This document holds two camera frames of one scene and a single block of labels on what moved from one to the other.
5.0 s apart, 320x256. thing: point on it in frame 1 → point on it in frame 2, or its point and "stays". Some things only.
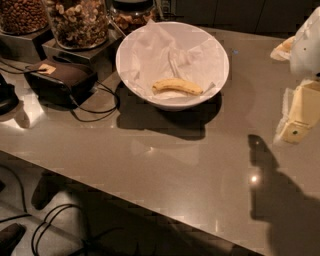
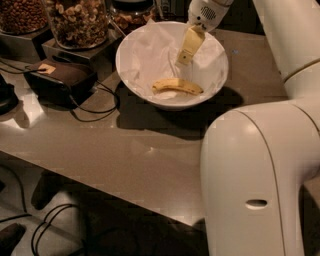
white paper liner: (172, 50) stays
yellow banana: (178, 84) stays
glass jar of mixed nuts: (79, 24) stays
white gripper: (306, 50) → (204, 16)
